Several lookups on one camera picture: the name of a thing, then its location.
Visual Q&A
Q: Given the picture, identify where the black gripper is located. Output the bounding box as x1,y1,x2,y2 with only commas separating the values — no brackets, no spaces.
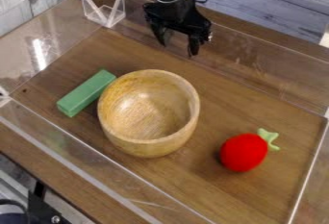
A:
144,0,213,56

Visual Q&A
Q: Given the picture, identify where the red plush strawberry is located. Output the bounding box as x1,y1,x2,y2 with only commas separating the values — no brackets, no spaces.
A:
218,128,280,172

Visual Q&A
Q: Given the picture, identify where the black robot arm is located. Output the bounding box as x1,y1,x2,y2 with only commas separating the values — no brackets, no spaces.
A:
144,0,213,56

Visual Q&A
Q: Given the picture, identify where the wooden bowl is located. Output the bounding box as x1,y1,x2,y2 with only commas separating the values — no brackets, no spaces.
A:
98,69,201,158

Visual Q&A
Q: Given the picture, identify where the green rectangular block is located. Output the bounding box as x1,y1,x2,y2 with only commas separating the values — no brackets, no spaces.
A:
57,69,117,117

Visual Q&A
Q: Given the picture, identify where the black table clamp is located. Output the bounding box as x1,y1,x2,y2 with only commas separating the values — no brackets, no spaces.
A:
27,182,73,224

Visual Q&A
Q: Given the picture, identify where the clear acrylic corner bracket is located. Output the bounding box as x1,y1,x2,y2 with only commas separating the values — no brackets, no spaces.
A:
82,0,126,28

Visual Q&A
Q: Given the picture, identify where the black cable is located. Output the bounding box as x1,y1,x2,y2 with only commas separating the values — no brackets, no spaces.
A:
0,199,31,224

